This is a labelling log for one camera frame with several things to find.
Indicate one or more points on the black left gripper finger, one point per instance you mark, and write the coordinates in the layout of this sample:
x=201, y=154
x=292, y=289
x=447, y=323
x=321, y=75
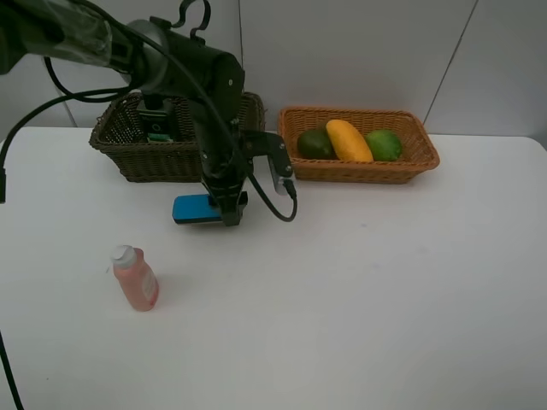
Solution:
x=213, y=201
x=232, y=208

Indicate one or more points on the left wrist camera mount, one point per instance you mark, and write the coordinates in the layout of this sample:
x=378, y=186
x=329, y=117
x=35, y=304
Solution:
x=271, y=145

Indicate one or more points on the light green lime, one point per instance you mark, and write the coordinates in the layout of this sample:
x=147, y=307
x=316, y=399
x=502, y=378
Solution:
x=385, y=145

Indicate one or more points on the blue whiteboard eraser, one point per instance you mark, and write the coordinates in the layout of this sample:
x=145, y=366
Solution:
x=194, y=209

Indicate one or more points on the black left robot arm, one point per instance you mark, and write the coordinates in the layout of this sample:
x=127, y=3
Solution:
x=152, y=58

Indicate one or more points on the yellow mango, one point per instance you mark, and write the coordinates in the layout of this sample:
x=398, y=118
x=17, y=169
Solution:
x=348, y=143

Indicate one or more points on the orange wicker basket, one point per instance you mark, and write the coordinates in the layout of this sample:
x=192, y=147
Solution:
x=419, y=154

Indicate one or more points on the dark green pump bottle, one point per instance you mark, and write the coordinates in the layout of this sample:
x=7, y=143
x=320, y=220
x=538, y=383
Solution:
x=158, y=119

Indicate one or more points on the dark brown wicker basket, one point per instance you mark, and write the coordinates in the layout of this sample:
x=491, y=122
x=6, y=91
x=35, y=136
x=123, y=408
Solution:
x=119, y=134

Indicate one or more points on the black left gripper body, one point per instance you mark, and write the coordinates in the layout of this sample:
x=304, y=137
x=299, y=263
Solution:
x=221, y=174

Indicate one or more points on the pink lotion bottle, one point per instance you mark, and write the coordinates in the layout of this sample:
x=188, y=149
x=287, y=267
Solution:
x=137, y=280

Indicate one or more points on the dark green avocado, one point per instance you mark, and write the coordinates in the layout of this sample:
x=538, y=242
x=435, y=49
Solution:
x=315, y=145

